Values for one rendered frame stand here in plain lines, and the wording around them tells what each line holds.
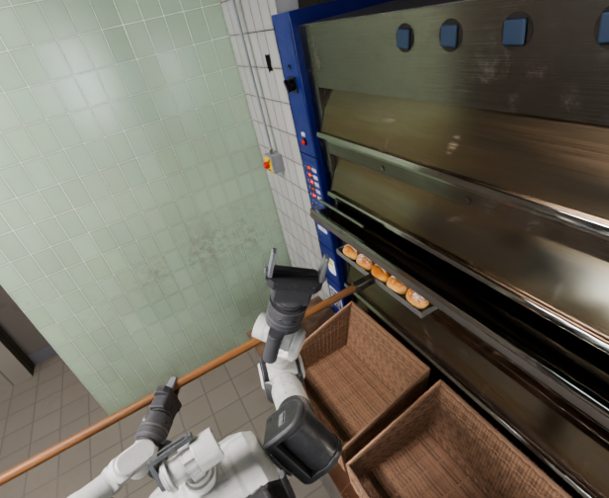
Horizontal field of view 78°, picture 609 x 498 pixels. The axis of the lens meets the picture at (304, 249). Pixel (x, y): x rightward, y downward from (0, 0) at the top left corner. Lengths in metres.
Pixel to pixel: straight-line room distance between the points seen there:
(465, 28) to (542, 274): 0.58
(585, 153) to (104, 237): 2.21
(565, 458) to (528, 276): 0.57
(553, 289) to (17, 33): 2.23
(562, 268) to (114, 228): 2.13
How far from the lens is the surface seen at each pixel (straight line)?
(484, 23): 0.95
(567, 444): 1.38
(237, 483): 0.89
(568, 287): 1.02
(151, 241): 2.46
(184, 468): 0.84
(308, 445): 0.92
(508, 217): 1.02
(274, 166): 2.13
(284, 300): 0.81
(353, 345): 2.08
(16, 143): 2.31
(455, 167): 1.05
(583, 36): 0.84
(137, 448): 1.25
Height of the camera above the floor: 2.16
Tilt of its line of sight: 33 degrees down
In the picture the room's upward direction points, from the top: 14 degrees counter-clockwise
